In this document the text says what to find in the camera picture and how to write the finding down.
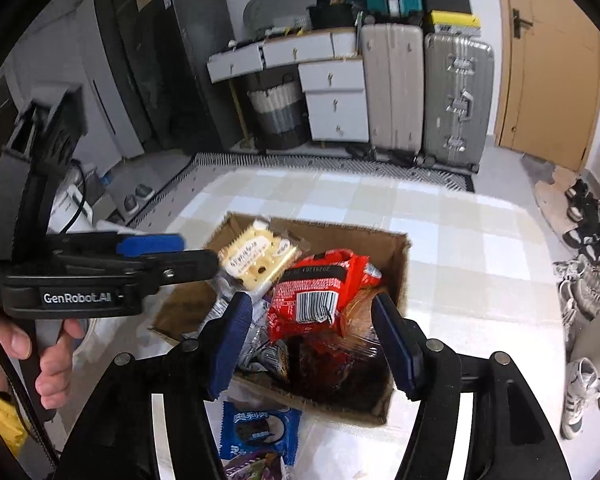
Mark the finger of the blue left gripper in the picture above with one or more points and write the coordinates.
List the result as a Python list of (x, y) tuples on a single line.
[(136, 245)]

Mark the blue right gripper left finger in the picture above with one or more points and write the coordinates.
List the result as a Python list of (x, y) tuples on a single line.
[(230, 333)]

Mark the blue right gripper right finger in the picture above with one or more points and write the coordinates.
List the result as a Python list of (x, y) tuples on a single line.
[(401, 341)]

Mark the cream cracker package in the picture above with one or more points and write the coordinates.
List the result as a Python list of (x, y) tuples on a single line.
[(257, 257)]

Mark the small red snack packet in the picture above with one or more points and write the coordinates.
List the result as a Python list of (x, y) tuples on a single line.
[(311, 295)]

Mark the blue Oreo package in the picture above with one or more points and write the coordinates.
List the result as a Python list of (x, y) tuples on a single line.
[(248, 431)]

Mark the purple grape candy bag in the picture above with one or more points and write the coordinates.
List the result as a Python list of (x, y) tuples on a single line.
[(260, 465)]

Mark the silver purple snack bag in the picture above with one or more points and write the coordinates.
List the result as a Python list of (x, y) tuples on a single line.
[(250, 329)]

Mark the brown SF cardboard box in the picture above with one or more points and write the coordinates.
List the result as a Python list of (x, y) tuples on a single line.
[(312, 344)]

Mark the checkered beige tablecloth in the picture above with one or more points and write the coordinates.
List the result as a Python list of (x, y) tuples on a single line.
[(479, 278)]

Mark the yellow left sleeve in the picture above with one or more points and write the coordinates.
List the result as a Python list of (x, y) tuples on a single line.
[(12, 429)]

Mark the patterned floor rug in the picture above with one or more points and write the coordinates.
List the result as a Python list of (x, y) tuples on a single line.
[(450, 179)]

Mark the woven laundry basket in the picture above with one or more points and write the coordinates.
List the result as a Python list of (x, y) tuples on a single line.
[(280, 108)]

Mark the black refrigerator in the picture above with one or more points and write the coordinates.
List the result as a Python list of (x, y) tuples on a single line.
[(168, 44)]

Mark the silver aluminium suitcase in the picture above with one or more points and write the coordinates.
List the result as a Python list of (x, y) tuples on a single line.
[(459, 72)]

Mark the white drawer desk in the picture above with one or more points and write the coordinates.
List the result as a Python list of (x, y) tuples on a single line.
[(331, 74)]

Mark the beige suitcase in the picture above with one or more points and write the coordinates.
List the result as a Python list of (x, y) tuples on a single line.
[(393, 59)]

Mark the grey oval mirror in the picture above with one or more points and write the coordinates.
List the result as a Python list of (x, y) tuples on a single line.
[(261, 15)]

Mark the wooden door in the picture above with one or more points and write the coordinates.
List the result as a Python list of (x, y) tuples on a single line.
[(550, 83)]

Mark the yellow black shoe box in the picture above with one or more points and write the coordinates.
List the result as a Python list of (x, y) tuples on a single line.
[(454, 23)]

